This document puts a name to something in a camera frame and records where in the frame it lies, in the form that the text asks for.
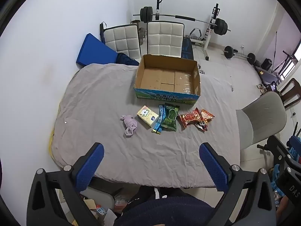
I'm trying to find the small barbell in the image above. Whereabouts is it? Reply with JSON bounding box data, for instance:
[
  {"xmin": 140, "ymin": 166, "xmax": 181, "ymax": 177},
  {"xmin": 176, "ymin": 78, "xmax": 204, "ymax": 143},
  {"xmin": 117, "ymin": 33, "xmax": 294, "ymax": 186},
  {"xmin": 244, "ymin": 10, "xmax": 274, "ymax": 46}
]
[{"xmin": 223, "ymin": 46, "xmax": 256, "ymax": 64}]

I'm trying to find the blue foam mat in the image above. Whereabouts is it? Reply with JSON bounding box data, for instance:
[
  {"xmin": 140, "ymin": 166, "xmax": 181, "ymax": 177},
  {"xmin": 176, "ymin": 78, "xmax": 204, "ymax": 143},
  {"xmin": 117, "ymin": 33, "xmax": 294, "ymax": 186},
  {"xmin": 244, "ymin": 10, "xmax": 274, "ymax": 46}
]
[{"xmin": 76, "ymin": 33, "xmax": 118, "ymax": 67}]

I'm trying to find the blue snack packet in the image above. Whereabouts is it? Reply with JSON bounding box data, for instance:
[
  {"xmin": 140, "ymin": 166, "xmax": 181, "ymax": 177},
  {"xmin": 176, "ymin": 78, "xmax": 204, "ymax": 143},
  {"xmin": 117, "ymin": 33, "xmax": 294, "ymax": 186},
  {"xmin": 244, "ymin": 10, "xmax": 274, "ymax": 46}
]
[{"xmin": 152, "ymin": 105, "xmax": 166, "ymax": 134}]

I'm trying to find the purple cloth toy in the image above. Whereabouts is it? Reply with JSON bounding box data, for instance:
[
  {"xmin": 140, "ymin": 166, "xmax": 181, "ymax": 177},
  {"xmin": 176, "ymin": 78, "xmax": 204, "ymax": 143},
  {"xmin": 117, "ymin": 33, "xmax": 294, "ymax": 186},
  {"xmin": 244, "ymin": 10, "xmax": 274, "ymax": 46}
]
[{"xmin": 120, "ymin": 115, "xmax": 138, "ymax": 137}]

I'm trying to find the green snack packet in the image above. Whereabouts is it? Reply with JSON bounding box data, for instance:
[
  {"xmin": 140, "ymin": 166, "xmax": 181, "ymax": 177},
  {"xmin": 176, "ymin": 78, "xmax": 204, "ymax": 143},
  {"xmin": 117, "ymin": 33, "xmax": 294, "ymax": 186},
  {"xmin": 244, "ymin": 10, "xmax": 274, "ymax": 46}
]
[{"xmin": 160, "ymin": 103, "xmax": 180, "ymax": 131}]

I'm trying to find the cardboard box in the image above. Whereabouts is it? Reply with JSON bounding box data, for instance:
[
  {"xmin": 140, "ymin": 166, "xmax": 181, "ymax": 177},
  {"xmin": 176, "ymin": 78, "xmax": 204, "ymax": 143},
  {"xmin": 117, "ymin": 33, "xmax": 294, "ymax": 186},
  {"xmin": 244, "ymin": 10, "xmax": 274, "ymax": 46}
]
[{"xmin": 134, "ymin": 54, "xmax": 202, "ymax": 106}]

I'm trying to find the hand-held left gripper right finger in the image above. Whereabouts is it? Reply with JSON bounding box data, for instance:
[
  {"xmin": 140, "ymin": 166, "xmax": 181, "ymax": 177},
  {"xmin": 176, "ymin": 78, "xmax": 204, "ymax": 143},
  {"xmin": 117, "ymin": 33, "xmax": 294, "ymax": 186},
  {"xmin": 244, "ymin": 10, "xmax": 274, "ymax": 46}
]
[{"xmin": 199, "ymin": 142, "xmax": 277, "ymax": 226}]

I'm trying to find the white barbell rack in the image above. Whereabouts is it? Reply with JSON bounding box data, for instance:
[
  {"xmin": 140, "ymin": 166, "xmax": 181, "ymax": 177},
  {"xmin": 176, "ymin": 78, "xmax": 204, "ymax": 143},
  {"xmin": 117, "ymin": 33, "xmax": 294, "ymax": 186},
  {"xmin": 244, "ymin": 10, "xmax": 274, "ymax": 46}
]
[{"xmin": 152, "ymin": 0, "xmax": 220, "ymax": 62}]

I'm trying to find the large barbell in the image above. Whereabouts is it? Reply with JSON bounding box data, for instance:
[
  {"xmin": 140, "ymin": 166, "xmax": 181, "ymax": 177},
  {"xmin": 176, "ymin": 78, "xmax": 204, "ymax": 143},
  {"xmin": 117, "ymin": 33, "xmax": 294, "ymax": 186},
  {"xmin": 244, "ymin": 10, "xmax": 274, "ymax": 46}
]
[{"xmin": 133, "ymin": 6, "xmax": 231, "ymax": 35}]

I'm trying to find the red snack packet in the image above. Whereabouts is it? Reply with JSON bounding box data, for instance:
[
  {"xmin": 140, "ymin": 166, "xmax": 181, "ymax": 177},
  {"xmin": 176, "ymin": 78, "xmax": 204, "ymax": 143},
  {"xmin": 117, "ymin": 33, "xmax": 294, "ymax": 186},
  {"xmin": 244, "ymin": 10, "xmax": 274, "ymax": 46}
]
[{"xmin": 179, "ymin": 108, "xmax": 203, "ymax": 129}]

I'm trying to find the white padded chair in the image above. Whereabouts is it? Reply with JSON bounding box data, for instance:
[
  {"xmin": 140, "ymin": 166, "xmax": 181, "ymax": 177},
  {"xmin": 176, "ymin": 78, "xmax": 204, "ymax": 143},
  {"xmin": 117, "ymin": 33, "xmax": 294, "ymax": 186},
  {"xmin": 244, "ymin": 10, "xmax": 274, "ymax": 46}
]
[
  {"xmin": 103, "ymin": 24, "xmax": 142, "ymax": 62},
  {"xmin": 146, "ymin": 21, "xmax": 184, "ymax": 58}
]

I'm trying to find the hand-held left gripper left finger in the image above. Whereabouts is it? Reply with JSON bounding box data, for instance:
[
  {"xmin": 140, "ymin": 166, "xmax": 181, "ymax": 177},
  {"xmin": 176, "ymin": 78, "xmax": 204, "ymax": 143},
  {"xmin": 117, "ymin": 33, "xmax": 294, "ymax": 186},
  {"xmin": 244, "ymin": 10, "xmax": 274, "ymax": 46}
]
[{"xmin": 26, "ymin": 142, "xmax": 105, "ymax": 226}]

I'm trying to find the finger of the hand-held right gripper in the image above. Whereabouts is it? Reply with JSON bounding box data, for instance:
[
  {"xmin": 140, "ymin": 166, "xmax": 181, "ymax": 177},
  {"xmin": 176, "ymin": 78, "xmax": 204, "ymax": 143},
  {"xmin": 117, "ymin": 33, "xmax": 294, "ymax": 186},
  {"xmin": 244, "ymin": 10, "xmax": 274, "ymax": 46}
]
[{"xmin": 257, "ymin": 135, "xmax": 301, "ymax": 167}]

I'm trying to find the orange snack packet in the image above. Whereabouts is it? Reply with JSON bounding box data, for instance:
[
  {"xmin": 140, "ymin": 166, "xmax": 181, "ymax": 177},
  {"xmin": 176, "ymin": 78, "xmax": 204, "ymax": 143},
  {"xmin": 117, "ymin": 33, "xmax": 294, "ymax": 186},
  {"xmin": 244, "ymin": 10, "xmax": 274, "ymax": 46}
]
[{"xmin": 194, "ymin": 109, "xmax": 215, "ymax": 131}]

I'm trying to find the black bench pad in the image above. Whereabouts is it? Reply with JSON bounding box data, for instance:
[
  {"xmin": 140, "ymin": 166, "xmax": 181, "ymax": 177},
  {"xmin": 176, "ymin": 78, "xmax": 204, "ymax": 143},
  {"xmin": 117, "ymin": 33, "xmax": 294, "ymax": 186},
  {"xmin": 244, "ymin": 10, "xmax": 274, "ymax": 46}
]
[{"xmin": 181, "ymin": 38, "xmax": 194, "ymax": 60}]

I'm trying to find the dark blue cloth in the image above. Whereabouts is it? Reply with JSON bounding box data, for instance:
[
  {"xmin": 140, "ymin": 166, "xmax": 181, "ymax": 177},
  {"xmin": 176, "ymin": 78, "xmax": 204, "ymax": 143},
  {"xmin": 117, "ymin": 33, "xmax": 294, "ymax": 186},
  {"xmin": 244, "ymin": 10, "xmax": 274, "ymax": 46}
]
[{"xmin": 116, "ymin": 53, "xmax": 140, "ymax": 67}]

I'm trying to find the grey tablecloth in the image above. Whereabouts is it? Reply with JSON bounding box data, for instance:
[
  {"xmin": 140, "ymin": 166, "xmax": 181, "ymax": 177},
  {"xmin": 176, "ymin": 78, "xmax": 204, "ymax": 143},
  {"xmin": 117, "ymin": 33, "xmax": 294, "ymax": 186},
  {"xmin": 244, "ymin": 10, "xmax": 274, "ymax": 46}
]
[{"xmin": 50, "ymin": 63, "xmax": 241, "ymax": 189}]

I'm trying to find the black stand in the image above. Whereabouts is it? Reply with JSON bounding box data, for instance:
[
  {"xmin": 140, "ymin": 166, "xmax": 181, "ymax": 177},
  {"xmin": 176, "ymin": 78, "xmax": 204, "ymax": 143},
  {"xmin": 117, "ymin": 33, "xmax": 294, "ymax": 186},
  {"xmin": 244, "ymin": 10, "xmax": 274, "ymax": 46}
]
[{"xmin": 273, "ymin": 50, "xmax": 297, "ymax": 76}]

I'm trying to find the person's dark clothed body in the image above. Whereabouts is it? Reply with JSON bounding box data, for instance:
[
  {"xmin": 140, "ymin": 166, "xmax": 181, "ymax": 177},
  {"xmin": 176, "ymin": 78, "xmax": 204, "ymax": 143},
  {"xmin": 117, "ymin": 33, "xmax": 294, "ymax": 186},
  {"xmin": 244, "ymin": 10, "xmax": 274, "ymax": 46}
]
[{"xmin": 113, "ymin": 186, "xmax": 226, "ymax": 226}]

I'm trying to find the yellow tissue pack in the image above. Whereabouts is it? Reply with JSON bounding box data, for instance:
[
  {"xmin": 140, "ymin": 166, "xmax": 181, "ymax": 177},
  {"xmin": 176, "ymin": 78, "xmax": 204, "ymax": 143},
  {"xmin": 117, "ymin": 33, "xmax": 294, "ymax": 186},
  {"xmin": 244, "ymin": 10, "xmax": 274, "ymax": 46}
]
[{"xmin": 137, "ymin": 105, "xmax": 160, "ymax": 126}]

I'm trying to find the brown wooden chair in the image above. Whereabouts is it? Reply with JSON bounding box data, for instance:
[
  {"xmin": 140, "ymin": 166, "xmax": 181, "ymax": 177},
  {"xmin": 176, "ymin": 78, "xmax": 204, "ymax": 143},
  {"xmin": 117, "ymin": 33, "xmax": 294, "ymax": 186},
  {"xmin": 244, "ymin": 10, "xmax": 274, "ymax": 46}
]
[{"xmin": 277, "ymin": 78, "xmax": 301, "ymax": 109}]

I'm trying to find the grey plastic chair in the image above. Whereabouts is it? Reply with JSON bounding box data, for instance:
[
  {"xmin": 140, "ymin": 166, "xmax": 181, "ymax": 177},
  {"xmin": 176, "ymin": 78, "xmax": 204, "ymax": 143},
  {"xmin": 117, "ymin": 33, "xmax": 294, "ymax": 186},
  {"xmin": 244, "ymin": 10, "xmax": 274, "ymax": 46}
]
[{"xmin": 236, "ymin": 91, "xmax": 288, "ymax": 165}]

